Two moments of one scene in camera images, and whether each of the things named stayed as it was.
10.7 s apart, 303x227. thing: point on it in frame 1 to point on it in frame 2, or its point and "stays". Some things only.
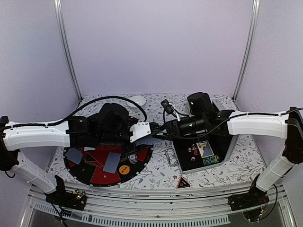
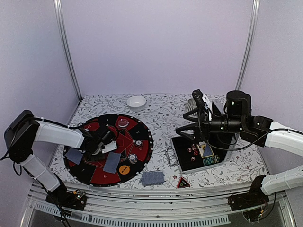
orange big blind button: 124,170 stays
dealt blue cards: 148,140 to 149,178
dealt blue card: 74,155 stays
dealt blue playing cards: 111,162 stays
